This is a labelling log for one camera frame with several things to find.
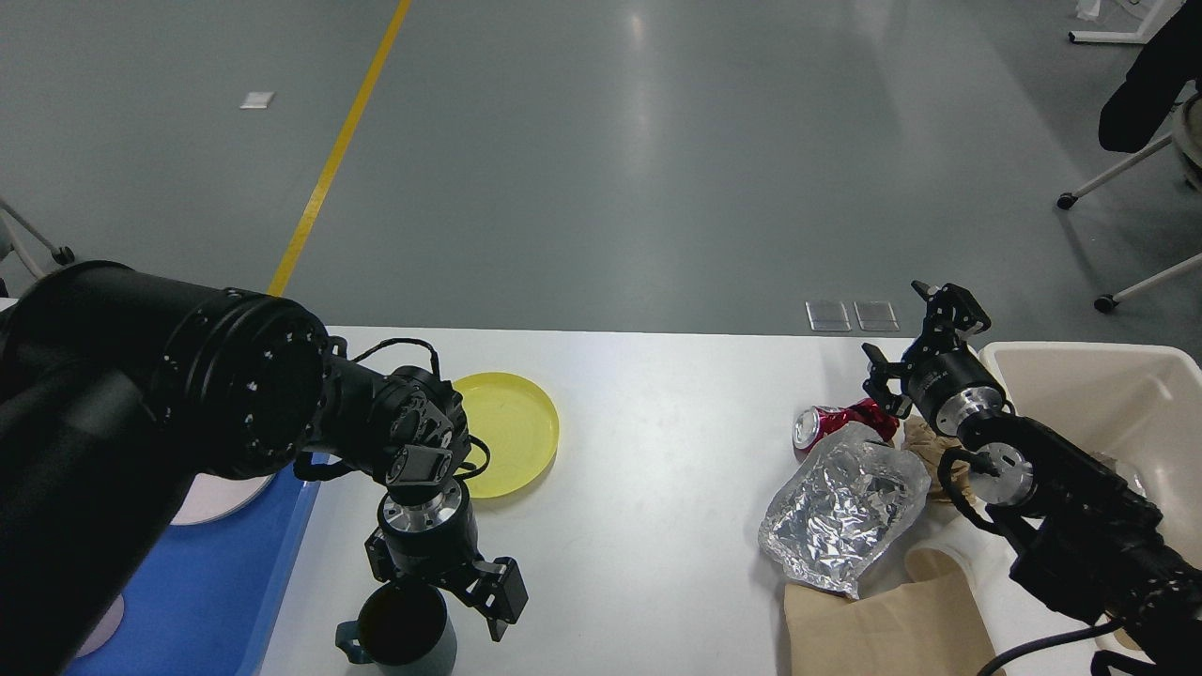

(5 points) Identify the left floor outlet cover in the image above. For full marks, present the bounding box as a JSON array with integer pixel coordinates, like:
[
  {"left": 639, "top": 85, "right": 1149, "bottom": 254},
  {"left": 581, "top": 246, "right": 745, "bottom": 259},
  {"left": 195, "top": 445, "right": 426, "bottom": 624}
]
[{"left": 807, "top": 300, "right": 853, "bottom": 332}]

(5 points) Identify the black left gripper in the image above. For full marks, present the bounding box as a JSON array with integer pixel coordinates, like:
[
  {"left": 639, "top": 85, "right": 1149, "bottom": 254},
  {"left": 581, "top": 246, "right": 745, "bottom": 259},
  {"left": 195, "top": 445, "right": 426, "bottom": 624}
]
[{"left": 364, "top": 481, "right": 529, "bottom": 642}]

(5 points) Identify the white desk base far right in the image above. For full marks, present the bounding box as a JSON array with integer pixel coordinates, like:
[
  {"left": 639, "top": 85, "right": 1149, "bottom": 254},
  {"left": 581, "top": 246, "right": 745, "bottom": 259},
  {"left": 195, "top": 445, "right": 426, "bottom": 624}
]
[{"left": 1069, "top": 1, "right": 1184, "bottom": 46}]

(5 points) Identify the beige plastic bin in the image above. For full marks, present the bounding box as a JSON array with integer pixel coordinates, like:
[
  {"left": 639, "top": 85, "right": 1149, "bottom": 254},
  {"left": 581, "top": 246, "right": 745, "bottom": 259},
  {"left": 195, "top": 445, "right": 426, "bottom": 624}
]
[{"left": 972, "top": 342, "right": 1201, "bottom": 675}]

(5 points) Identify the crushed red soda can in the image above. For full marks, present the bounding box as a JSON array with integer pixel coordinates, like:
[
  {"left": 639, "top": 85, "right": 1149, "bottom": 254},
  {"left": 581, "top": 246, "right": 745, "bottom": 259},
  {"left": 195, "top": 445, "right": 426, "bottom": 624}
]
[{"left": 793, "top": 398, "right": 902, "bottom": 453}]

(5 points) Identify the blue plastic tray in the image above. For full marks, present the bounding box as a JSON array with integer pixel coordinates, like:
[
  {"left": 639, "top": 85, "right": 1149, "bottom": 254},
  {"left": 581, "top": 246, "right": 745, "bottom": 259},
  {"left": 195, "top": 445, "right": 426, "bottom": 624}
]
[{"left": 69, "top": 468, "right": 319, "bottom": 675}]

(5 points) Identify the floor outlet cover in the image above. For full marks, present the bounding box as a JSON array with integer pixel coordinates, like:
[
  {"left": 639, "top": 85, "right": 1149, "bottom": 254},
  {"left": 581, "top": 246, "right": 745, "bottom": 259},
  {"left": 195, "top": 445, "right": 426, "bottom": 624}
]
[
  {"left": 807, "top": 300, "right": 853, "bottom": 332},
  {"left": 853, "top": 300, "right": 902, "bottom": 332}
]

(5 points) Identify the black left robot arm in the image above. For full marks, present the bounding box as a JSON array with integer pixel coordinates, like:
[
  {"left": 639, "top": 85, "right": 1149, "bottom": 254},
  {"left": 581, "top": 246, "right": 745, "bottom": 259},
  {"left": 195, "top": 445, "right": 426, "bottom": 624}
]
[{"left": 2, "top": 261, "right": 529, "bottom": 675}]

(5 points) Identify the pink plastic mug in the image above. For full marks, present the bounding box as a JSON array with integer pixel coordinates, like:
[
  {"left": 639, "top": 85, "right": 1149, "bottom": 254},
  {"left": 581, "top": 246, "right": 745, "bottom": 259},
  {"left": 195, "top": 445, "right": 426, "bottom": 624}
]
[{"left": 75, "top": 594, "right": 126, "bottom": 659}]

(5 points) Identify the crumpled silver foil bag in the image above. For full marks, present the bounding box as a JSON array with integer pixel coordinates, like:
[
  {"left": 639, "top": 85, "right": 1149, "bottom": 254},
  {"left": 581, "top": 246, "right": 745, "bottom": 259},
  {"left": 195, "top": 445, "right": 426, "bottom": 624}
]
[{"left": 757, "top": 422, "right": 932, "bottom": 600}]

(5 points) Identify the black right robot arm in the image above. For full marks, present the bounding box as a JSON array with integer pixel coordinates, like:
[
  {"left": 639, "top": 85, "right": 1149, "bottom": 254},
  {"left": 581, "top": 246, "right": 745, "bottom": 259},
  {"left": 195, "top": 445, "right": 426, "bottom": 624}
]
[{"left": 863, "top": 281, "right": 1201, "bottom": 675}]

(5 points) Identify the brown paper bag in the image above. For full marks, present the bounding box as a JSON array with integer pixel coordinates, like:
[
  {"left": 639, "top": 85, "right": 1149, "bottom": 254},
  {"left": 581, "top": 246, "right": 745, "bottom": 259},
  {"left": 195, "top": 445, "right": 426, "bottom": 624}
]
[{"left": 784, "top": 570, "right": 995, "bottom": 675}]

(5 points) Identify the crumpled brown paper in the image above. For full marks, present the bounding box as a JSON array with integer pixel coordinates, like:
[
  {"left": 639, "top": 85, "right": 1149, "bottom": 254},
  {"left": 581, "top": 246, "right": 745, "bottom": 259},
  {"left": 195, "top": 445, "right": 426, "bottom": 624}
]
[{"left": 902, "top": 415, "right": 962, "bottom": 504}]

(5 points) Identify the grey chair leg with caster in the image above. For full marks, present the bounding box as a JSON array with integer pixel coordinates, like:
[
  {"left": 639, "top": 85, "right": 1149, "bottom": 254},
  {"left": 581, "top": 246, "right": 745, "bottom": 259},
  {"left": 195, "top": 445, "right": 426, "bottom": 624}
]
[{"left": 1, "top": 197, "right": 76, "bottom": 281}]

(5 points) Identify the right floor outlet cover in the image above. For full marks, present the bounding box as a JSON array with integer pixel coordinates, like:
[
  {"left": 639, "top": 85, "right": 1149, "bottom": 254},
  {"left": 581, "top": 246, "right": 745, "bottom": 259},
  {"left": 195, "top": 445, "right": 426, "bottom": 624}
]
[{"left": 853, "top": 300, "right": 902, "bottom": 332}]

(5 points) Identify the teal mug yellow inside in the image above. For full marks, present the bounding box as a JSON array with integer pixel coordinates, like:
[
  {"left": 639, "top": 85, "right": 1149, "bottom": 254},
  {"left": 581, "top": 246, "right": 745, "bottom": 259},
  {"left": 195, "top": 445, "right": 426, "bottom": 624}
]
[{"left": 333, "top": 581, "right": 458, "bottom": 675}]

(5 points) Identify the white office chair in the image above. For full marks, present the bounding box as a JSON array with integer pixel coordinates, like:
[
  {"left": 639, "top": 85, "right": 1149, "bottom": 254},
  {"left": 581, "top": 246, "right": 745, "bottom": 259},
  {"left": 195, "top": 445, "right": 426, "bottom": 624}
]
[{"left": 1049, "top": 93, "right": 1200, "bottom": 316}]

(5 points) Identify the yellow plastic plate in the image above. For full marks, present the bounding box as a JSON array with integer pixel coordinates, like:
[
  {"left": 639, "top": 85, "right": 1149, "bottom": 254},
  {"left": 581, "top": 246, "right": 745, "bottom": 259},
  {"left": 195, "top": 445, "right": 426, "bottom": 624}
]
[{"left": 454, "top": 372, "right": 560, "bottom": 499}]

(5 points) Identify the white paper cup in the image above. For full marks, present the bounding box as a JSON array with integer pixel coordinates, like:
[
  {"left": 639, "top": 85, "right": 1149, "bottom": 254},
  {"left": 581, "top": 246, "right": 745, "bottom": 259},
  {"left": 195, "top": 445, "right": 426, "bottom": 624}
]
[{"left": 904, "top": 518, "right": 987, "bottom": 588}]

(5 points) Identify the pink plastic plate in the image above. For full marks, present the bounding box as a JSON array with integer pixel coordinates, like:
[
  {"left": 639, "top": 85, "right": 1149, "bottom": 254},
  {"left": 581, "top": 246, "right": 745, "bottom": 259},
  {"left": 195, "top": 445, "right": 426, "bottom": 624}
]
[{"left": 169, "top": 474, "right": 273, "bottom": 527}]

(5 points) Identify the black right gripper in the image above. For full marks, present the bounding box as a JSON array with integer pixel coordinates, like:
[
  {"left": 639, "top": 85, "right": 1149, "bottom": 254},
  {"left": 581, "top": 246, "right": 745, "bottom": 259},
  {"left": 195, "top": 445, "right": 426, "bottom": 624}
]
[{"left": 859, "top": 281, "right": 1012, "bottom": 439}]

